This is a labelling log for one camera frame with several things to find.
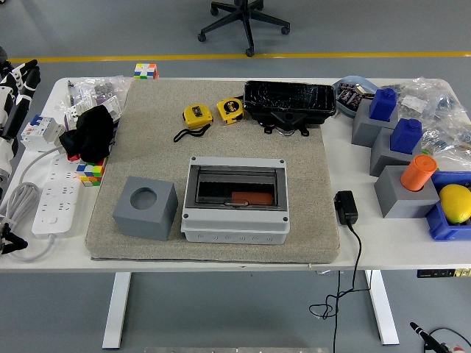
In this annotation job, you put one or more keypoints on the robot right hand black fingers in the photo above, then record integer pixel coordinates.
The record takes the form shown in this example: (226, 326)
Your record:
(422, 332)

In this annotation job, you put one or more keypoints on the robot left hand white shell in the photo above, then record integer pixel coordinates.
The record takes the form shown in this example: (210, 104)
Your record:
(7, 106)

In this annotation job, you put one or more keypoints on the grey electrical box clear lid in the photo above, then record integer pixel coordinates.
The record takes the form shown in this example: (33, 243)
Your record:
(235, 228)

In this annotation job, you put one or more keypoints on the orange cylinder battery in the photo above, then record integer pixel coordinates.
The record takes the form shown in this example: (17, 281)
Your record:
(417, 173)
(254, 198)

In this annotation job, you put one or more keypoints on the white table leg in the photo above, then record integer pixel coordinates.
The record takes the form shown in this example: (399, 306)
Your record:
(382, 305)
(119, 294)

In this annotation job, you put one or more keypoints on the person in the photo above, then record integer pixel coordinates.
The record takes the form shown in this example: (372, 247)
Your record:
(2, 55)

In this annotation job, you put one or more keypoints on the black table control panel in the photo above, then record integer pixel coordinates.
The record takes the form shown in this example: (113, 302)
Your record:
(441, 273)

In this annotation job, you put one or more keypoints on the silver pen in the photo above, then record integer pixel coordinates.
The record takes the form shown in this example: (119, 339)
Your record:
(69, 93)

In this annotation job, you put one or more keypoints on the small red block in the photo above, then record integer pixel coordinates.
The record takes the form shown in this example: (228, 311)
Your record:
(73, 157)

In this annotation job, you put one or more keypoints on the clear bags of small parts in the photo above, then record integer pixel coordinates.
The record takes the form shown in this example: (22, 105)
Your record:
(92, 92)

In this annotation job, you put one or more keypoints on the black cloth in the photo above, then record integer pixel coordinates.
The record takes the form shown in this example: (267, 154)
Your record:
(92, 128)

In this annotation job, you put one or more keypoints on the white power strip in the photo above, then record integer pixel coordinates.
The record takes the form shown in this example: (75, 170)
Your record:
(59, 191)

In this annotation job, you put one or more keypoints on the blue storage bin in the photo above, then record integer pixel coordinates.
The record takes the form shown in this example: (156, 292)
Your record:
(441, 228)

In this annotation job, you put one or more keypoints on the grey block holder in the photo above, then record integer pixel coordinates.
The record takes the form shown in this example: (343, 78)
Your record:
(364, 128)
(397, 202)
(382, 158)

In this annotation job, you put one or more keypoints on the yellow lemon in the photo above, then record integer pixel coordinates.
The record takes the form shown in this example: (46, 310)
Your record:
(456, 204)

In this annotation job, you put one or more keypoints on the colourful puzzle cube white cross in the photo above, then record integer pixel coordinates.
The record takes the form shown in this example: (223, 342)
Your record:
(146, 71)

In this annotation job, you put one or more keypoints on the grey-brown mat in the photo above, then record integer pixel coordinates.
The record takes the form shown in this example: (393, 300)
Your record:
(154, 110)

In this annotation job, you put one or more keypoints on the grey cube holder round hole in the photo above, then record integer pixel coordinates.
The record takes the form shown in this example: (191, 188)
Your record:
(147, 224)

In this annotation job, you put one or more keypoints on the blue plastic block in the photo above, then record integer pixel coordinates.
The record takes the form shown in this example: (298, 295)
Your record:
(382, 104)
(404, 136)

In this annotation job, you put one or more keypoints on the dark component packets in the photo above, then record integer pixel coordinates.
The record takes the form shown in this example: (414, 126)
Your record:
(349, 96)

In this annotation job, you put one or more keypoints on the black office chair base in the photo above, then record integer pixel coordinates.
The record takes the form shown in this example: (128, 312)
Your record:
(247, 22)

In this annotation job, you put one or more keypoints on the light blue dish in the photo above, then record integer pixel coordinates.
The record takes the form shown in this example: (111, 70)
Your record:
(358, 78)

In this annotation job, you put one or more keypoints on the black plastic tray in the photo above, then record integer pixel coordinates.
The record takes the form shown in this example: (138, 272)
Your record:
(290, 97)

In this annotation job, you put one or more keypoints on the white circuit breaker blue switch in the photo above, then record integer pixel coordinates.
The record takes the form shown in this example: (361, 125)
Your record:
(40, 132)

